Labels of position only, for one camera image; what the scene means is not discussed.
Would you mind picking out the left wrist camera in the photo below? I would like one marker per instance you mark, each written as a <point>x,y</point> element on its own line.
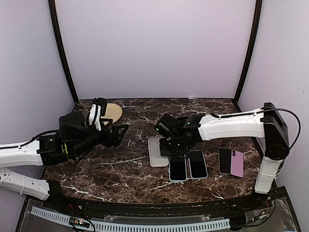
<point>98,108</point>

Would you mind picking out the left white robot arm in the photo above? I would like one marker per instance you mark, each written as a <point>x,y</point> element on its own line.
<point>25,154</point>

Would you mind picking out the beige round plate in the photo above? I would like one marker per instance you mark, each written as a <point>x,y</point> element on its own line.
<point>113,111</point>

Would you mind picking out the white slotted cable duct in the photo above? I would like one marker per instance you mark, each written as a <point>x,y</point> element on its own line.
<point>131,225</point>

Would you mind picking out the black frame post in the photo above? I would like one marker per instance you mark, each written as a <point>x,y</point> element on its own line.
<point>61,50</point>
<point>250,49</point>

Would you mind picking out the right black frame post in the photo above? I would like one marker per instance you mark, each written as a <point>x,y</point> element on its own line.
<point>250,49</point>

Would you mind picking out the lavender phone case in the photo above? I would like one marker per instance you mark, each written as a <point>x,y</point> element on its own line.
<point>197,164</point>

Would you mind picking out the grey clear phone case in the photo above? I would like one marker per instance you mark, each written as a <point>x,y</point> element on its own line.
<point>156,160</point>

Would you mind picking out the left black frame post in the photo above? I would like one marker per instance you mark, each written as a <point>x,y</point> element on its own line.
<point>61,50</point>

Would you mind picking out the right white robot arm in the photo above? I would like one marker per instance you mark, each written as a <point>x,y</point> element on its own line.
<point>262,123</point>

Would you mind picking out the black phone face up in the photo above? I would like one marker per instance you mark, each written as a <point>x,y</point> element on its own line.
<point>224,155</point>

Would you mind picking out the pink phone face down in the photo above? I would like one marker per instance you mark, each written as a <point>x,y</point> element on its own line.
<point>237,164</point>

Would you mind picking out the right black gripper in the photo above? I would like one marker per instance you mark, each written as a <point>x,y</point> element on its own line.
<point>164,150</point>

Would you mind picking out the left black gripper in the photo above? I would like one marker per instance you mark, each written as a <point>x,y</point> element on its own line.
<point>115,139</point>

